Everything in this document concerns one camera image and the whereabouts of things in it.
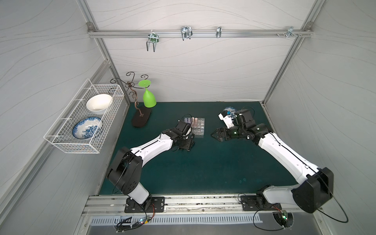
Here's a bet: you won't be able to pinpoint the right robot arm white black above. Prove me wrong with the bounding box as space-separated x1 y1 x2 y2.
211 109 334 213

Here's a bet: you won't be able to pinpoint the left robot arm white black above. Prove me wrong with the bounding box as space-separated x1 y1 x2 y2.
106 120 194 205

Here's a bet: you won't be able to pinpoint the clear acrylic lipstick organizer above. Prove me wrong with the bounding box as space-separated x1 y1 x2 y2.
183 116 205 138

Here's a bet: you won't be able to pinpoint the blue white porcelain bowl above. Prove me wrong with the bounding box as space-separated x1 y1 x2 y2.
223 106 237 115

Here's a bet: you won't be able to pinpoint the copper scroll glass stand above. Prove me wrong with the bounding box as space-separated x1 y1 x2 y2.
110 71 152 128

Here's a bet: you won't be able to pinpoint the green plastic wine glass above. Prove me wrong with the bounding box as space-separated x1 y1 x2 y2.
138 80 157 108

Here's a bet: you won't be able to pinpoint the white bowl in basket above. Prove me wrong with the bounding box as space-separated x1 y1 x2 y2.
86 94 113 115

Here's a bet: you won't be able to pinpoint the blue patterned bowl in basket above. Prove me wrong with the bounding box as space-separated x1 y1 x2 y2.
72 117 102 140

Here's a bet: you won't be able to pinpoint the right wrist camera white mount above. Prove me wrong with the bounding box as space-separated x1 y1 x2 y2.
218 110 234 129

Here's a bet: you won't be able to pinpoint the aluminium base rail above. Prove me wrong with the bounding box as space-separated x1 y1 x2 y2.
82 193 306 216

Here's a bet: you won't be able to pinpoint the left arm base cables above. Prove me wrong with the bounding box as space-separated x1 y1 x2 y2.
113 202 156 233

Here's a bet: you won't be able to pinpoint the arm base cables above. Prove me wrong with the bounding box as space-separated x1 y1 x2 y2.
113 202 156 233
237 193 294 232

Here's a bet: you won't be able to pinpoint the white wire basket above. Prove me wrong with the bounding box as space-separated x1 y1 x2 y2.
44 79 124 154

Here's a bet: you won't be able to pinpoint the small metal clip on rail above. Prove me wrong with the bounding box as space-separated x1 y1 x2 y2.
216 26 222 38

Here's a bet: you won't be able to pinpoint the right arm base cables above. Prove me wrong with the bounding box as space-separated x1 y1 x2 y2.
237 193 294 232

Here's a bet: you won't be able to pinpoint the metal double hook on rail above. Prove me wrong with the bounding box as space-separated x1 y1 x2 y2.
180 26 193 41

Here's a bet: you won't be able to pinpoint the aluminium top rail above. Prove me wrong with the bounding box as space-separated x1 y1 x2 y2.
88 29 313 39

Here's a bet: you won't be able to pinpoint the metal hook right on rail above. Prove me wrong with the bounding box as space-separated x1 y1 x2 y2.
276 26 303 39

